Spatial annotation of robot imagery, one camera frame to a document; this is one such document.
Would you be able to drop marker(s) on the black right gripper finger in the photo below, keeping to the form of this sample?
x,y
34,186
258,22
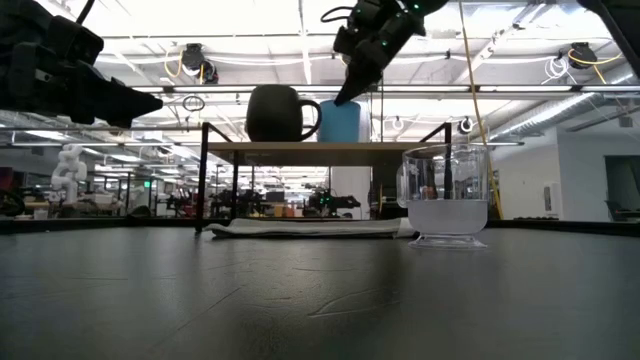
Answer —
x,y
360,75

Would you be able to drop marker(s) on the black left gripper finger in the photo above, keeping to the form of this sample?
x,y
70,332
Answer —
x,y
120,102

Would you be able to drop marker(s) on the blue plastic cup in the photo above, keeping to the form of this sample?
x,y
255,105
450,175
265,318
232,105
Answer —
x,y
340,125

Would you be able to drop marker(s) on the black round mug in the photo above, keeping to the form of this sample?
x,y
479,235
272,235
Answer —
x,y
275,115

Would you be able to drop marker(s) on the clear glass cup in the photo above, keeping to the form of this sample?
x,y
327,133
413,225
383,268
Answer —
x,y
447,220

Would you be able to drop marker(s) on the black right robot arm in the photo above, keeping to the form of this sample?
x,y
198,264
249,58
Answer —
x,y
620,25

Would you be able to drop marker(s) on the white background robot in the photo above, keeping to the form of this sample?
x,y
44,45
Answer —
x,y
69,172

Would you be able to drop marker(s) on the black background robot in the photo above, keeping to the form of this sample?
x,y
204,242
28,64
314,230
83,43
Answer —
x,y
335,202

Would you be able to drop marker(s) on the grey folded cloth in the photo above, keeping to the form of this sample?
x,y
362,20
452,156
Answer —
x,y
310,227

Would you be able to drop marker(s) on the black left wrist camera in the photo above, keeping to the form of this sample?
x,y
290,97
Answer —
x,y
75,42

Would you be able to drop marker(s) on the wooden shelf with black frame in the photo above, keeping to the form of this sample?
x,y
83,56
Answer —
x,y
310,152

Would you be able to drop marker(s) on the black aluminium table frame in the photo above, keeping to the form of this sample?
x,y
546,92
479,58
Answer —
x,y
100,225

